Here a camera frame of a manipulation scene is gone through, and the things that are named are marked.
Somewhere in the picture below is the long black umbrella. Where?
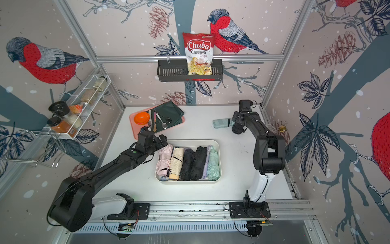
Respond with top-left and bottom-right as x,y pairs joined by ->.
180,148 -> 195,181

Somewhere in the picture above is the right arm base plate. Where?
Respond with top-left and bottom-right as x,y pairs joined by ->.
228,201 -> 271,219

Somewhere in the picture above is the white wire wall rack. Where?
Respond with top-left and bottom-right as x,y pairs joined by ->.
42,74 -> 111,140

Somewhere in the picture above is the pink umbrella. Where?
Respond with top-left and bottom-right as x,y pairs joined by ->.
155,144 -> 174,176

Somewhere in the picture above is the wire hook rack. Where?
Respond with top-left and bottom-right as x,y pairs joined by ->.
1,130 -> 67,172

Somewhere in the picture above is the lavender umbrella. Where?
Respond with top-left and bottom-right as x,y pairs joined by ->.
201,145 -> 213,180

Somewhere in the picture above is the beige umbrella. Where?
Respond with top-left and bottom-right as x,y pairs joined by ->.
169,147 -> 184,180

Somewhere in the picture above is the dark green cloth pouch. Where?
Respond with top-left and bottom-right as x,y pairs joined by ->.
149,101 -> 184,133

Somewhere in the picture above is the pink plastic tray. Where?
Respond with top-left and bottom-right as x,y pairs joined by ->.
128,106 -> 186,140

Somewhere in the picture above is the black wall basket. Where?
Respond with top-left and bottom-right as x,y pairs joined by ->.
156,58 -> 223,82

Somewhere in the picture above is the black lid jar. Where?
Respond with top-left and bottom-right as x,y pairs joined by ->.
48,101 -> 71,117

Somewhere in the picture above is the metal spoon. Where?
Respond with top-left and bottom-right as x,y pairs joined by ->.
155,112 -> 168,130

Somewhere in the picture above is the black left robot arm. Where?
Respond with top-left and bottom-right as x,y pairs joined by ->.
46,130 -> 168,232

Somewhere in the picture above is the orange spice jar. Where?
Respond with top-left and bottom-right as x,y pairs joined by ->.
47,117 -> 71,133

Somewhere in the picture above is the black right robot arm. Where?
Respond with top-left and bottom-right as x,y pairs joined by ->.
232,100 -> 285,207

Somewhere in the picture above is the red cassava chips bag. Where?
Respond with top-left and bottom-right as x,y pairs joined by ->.
183,33 -> 214,75

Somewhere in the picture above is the mint green umbrella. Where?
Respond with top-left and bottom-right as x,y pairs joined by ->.
207,146 -> 220,181

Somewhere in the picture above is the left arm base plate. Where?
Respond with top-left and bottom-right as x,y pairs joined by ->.
107,203 -> 151,221

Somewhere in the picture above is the orange bowl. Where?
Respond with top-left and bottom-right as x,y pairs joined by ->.
133,111 -> 150,126

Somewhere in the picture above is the clear cutlery holder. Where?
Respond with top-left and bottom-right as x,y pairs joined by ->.
273,121 -> 288,136

